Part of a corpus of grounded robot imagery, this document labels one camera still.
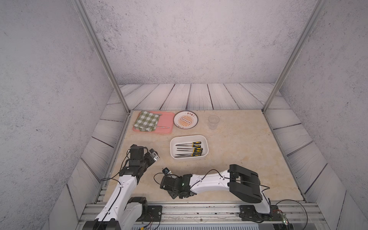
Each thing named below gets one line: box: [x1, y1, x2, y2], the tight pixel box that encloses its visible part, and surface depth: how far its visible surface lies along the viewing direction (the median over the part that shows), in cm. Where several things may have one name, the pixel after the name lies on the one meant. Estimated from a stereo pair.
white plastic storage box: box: [170, 134, 209, 161], surface depth 98 cm
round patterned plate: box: [172, 110, 199, 130], surface depth 117 cm
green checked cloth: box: [132, 110, 160, 132], surface depth 114 cm
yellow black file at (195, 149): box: [176, 147, 203, 152], surface depth 98 cm
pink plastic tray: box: [132, 111, 175, 134], surface depth 114 cm
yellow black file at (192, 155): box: [174, 153, 203, 158], surface depth 95 cm
